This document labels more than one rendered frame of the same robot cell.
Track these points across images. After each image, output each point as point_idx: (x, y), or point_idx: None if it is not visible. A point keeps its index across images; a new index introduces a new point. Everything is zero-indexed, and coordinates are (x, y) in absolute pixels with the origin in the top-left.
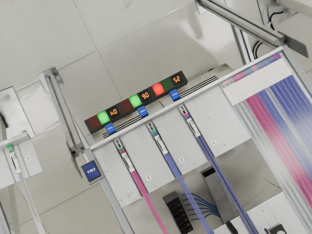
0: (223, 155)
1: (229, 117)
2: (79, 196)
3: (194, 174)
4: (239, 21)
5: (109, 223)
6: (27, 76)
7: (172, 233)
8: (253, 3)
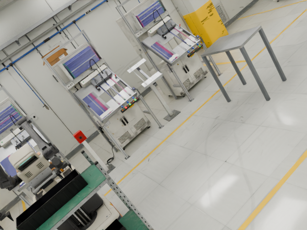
0: None
1: (110, 105)
2: (152, 117)
3: None
4: (114, 138)
5: None
6: (166, 124)
7: None
8: (114, 164)
